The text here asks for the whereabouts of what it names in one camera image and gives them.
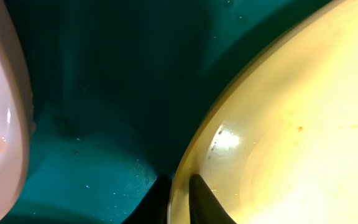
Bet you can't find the teal plastic tray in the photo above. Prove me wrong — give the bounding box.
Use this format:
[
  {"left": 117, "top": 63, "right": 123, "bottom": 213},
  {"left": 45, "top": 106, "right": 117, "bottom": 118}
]
[{"left": 3, "top": 0, "right": 326, "bottom": 223}]

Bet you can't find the white plate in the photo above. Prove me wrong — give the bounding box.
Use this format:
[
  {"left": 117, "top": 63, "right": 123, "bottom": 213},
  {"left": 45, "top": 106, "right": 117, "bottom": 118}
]
[{"left": 0, "top": 0, "right": 34, "bottom": 220}]

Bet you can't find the yellow-green rimmed plate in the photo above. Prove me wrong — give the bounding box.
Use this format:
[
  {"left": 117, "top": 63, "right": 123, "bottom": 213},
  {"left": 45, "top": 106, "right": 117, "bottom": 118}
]
[{"left": 167, "top": 0, "right": 358, "bottom": 224}]

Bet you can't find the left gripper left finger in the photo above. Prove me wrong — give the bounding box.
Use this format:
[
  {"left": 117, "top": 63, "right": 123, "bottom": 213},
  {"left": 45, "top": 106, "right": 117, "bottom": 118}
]
[{"left": 122, "top": 174, "right": 170, "bottom": 224}]

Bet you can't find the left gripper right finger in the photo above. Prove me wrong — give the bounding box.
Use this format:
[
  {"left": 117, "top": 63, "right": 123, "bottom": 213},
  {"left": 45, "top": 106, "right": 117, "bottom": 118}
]
[{"left": 189, "top": 174, "right": 236, "bottom": 224}]

